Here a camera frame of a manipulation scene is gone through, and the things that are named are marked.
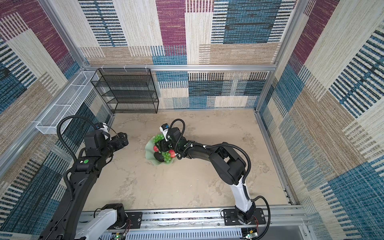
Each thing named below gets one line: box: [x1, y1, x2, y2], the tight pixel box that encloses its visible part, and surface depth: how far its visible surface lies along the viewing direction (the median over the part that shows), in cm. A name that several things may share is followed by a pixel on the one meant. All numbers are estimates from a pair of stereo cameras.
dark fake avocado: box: [154, 151, 164, 162], surface depth 91 cm
